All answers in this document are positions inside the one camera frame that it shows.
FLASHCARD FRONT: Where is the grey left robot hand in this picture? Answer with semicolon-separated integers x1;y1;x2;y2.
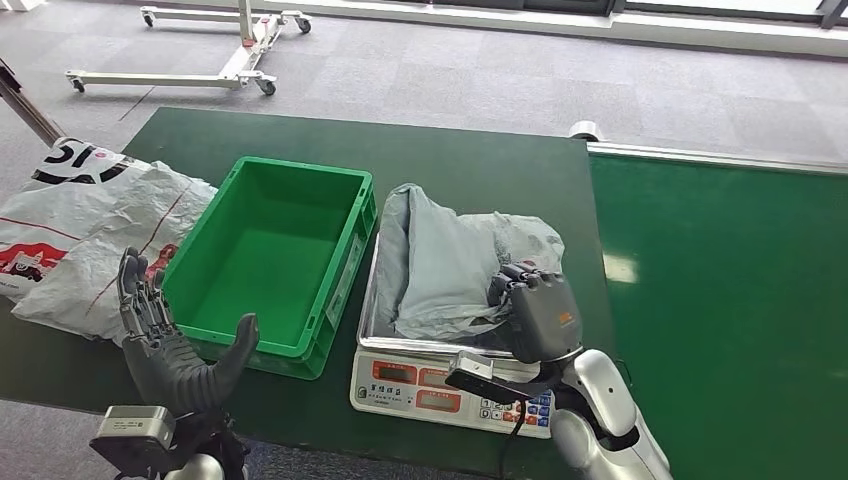
115;246;261;419

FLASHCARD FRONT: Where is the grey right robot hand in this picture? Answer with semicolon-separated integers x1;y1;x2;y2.
488;261;584;366

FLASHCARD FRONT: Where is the grey plastic mailer package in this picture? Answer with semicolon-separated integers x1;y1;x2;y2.
374;183;566;342

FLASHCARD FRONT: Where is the green plastic crate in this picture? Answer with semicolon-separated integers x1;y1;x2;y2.
162;156;378;382

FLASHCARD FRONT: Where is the white electronic weighing scale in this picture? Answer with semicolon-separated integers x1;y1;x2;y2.
349;231;554;440

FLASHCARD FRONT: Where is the white red printed plastic bag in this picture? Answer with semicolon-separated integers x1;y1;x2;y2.
0;137;219;346

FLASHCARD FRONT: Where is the dark slanted pole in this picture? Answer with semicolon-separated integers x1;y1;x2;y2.
0;58;66;147

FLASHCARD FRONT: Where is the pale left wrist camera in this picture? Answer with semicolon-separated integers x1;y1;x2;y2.
89;405;177;475

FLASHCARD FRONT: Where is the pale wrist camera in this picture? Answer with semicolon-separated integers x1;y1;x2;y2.
445;351;531;405
89;405;177;475

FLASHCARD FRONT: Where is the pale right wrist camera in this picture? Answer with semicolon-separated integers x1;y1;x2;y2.
445;351;531;405

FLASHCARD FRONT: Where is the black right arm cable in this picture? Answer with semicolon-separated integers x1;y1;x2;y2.
498;397;528;480

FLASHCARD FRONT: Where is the silver conveyor side rail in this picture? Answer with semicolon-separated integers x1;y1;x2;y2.
586;140;848;176

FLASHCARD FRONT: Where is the white wheeled lift frame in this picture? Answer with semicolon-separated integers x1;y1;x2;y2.
64;0;313;97

